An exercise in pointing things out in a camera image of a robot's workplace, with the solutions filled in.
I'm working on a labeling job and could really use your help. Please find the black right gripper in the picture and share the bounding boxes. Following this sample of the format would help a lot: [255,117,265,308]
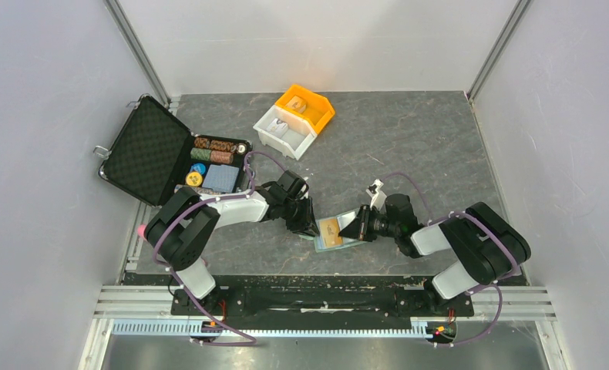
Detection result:
[338,204,399,242]

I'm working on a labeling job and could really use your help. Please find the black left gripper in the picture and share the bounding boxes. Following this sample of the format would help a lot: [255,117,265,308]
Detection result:
[281,196,320,238]

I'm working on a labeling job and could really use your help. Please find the green card holder wallet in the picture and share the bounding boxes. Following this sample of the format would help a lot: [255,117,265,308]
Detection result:
[314,210,364,253]

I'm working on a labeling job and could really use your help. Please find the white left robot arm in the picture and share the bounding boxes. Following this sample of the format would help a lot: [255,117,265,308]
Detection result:
[137,170,320,314]

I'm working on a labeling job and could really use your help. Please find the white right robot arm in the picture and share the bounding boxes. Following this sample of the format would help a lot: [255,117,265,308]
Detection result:
[338,193,531,315]

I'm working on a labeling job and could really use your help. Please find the blue playing card deck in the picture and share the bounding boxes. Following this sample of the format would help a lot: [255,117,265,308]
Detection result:
[202,164,239,193]

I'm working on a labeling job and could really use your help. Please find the white plastic bin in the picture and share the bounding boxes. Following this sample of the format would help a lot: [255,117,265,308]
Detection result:
[253,105,317,160]

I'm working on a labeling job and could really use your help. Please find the orange blue chip stack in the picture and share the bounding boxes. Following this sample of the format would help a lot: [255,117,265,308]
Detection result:
[210,150,234,165]

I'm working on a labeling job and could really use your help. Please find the purple chip stack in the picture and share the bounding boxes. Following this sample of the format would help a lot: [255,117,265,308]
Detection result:
[174,184,220,195]

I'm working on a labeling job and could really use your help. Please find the orange plastic bin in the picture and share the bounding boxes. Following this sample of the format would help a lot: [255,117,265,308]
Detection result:
[275,84,335,136]

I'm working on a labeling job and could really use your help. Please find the blue poker chip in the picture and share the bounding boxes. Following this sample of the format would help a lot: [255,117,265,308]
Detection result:
[190,163,207,175]

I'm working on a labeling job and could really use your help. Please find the yellow poker chip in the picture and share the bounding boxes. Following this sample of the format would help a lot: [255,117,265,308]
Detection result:
[185,171,204,187]

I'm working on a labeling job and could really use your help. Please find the brown chip stack top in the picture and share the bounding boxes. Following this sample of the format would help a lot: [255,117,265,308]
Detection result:
[194,136,237,153]

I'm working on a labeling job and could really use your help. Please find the black poker chip case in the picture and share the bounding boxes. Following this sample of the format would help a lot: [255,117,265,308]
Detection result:
[94,95,252,207]

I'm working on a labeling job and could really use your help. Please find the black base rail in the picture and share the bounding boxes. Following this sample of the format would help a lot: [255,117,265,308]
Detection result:
[200,275,474,331]

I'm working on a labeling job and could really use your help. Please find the pink handled tool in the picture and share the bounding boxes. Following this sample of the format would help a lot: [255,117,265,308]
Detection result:
[136,224,146,239]

